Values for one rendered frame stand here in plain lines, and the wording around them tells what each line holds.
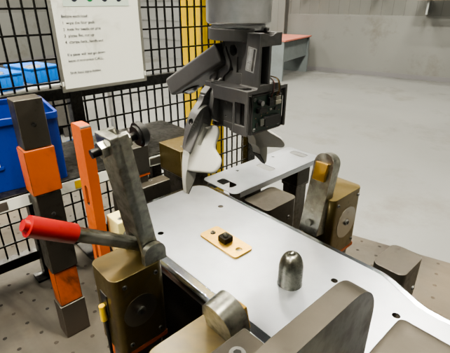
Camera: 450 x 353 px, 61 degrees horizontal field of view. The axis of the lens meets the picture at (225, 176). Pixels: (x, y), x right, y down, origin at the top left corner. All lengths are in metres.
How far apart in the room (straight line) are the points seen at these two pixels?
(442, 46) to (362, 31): 1.44
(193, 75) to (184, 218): 0.26
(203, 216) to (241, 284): 0.18
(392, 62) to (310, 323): 8.06
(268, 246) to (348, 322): 0.36
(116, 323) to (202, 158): 0.22
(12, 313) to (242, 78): 0.78
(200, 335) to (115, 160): 0.19
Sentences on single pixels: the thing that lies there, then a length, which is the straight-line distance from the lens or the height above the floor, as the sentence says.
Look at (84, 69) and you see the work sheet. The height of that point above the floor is 1.19.
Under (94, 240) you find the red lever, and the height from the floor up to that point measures 1.10.
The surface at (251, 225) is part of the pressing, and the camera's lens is 0.64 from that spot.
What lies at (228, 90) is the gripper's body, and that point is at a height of 1.25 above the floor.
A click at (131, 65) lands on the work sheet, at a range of 1.04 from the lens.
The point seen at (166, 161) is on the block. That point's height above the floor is 1.02.
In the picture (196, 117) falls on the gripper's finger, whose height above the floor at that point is 1.21.
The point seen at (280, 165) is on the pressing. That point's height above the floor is 1.00.
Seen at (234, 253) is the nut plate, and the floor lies 1.00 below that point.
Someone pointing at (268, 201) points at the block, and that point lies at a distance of 0.76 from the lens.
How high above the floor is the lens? 1.34
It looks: 25 degrees down
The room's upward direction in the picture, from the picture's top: straight up
